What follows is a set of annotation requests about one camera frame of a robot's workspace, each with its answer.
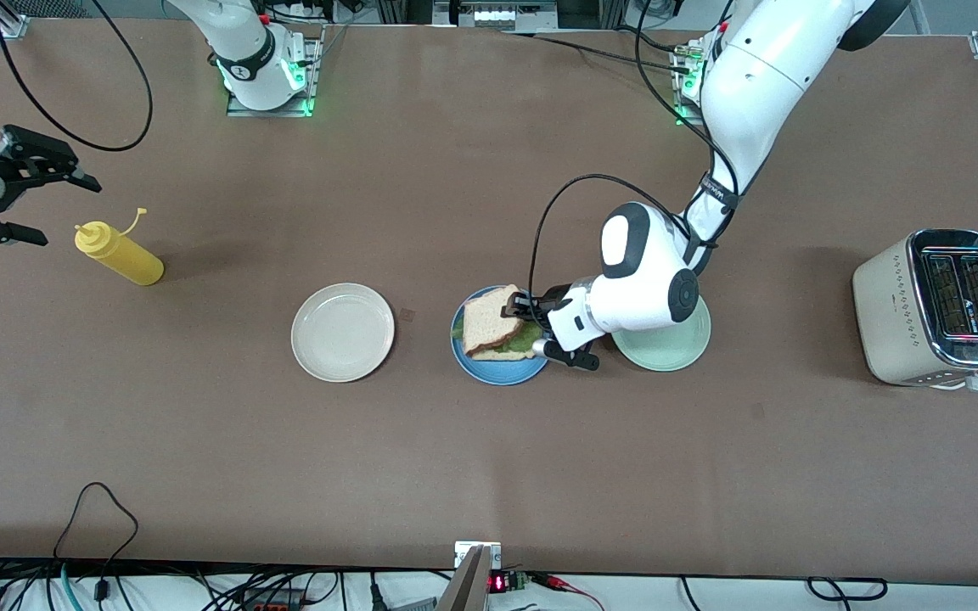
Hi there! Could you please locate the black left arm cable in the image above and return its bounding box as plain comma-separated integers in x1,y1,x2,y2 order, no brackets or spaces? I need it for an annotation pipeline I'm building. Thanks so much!
527,0,745,317

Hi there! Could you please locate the blue round plate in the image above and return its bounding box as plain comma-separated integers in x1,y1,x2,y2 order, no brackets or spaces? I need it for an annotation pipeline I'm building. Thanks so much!
451,285,551,387

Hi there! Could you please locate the yellow squeeze bottle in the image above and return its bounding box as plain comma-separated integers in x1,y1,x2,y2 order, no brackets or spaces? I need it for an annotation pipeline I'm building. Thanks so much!
74,207,166,287

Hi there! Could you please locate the toasted bread slice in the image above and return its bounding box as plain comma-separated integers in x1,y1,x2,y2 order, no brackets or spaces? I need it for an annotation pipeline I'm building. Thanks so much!
465,344,542,362
462,289,528,357

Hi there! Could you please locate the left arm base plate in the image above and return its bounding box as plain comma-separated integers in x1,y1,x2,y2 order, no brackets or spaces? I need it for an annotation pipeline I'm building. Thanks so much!
672,42,711,128

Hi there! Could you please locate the thin black looped cable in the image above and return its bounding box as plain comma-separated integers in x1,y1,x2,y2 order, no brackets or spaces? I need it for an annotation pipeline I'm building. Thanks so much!
52,482,140,595

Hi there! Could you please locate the green lettuce leaf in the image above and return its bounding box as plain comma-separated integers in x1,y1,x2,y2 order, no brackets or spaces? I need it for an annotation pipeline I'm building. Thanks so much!
452,318,542,356

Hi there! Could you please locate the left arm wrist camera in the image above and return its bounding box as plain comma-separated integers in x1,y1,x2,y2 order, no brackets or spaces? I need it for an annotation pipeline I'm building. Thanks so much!
531,338,602,373

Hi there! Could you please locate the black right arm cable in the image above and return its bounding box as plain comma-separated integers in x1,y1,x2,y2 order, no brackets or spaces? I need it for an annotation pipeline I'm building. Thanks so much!
0,0,155,154

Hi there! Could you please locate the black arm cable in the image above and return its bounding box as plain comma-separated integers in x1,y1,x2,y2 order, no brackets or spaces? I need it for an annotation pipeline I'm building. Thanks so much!
527,0,745,317
0,0,155,154

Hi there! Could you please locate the light green round plate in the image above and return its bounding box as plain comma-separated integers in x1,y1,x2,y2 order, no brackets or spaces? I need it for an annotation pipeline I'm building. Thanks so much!
610,294,712,373

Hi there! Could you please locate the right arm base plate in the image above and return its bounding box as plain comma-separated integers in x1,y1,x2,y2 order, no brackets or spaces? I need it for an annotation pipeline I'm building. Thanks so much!
226,25,324,118

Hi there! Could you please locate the beige round plate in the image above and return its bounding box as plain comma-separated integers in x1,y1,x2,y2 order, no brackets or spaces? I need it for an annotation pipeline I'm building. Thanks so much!
290,283,396,384

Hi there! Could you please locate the black equipment box with lights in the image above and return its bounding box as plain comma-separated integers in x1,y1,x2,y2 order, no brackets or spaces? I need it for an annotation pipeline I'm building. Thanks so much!
434,0,558,28

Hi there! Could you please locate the black cable across table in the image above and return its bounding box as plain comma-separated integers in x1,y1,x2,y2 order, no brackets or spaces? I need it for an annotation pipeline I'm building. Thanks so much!
497,30,698,76

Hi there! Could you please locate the cream and chrome toaster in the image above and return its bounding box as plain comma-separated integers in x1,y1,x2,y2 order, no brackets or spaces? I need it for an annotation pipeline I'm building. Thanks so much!
852,229,978,393

